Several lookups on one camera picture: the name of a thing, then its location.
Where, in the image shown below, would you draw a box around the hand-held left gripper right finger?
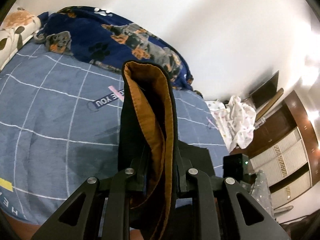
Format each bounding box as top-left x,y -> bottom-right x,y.
176,140 -> 292,240

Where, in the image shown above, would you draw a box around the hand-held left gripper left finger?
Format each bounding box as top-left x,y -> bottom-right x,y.
31,152 -> 150,240

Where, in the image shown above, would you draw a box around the black pants with orange lining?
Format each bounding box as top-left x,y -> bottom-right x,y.
117,60 -> 215,240

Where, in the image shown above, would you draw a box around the white polka dot cloth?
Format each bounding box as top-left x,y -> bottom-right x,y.
205,95 -> 257,152

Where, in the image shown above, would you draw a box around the brown and white wardrobe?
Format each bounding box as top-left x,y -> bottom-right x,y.
230,90 -> 320,220

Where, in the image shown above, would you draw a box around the wooden stick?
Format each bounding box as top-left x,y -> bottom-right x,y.
255,88 -> 284,122

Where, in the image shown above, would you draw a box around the dark flat screen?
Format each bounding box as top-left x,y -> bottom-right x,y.
249,70 -> 280,108

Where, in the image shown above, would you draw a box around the blue checked bed sheet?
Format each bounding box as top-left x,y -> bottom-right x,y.
0,41 -> 229,230

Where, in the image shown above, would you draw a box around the navy dog print blanket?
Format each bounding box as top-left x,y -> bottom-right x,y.
34,5 -> 204,99

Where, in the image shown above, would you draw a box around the white floral pillow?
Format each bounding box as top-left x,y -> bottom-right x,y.
0,7 -> 42,72

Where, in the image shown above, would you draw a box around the brown wooden bed frame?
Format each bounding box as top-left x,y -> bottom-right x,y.
5,212 -> 45,240

